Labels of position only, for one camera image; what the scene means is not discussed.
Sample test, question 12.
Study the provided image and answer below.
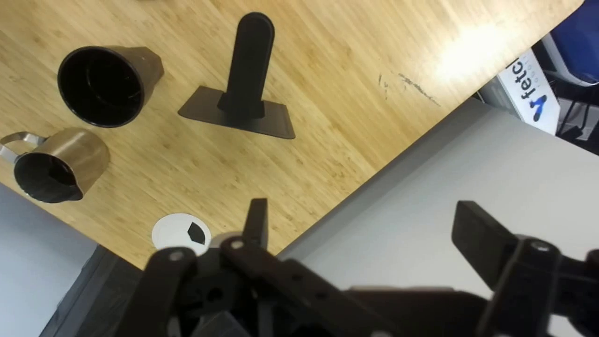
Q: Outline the small steel milk pitcher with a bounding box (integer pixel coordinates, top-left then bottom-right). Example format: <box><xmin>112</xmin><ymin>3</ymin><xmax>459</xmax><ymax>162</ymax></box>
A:
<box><xmin>0</xmin><ymin>128</ymin><xmax>111</xmax><ymax>204</ymax></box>

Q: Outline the white cable grommet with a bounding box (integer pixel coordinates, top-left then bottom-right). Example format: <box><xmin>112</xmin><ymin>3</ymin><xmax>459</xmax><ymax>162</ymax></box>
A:
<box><xmin>151</xmin><ymin>213</ymin><xmax>212</xmax><ymax>256</ymax></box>

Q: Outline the blue chair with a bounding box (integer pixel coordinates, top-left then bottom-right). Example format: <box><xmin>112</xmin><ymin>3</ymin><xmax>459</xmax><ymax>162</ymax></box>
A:
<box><xmin>541</xmin><ymin>0</ymin><xmax>599</xmax><ymax>87</ymax></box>

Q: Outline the black plastic cup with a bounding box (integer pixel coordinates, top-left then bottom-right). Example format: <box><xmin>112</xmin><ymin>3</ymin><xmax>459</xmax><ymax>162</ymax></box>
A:
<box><xmin>57</xmin><ymin>45</ymin><xmax>165</xmax><ymax>128</ymax></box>

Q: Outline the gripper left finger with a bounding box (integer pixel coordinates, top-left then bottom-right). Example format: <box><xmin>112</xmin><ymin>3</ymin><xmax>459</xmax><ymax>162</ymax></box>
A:
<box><xmin>115</xmin><ymin>198</ymin><xmax>394</xmax><ymax>337</ymax></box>

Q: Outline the black stand with flat base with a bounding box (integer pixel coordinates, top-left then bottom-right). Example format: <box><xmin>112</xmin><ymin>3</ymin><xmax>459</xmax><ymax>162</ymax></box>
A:
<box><xmin>177</xmin><ymin>12</ymin><xmax>296</xmax><ymax>140</ymax></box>

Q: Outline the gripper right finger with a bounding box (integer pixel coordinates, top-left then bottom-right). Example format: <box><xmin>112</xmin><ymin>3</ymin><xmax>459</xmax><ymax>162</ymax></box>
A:
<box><xmin>452</xmin><ymin>200</ymin><xmax>599</xmax><ymax>337</ymax></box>

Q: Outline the white sign with blue print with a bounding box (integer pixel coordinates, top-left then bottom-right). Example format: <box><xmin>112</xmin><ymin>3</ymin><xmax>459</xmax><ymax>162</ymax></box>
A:
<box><xmin>496</xmin><ymin>49</ymin><xmax>561</xmax><ymax>136</ymax></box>

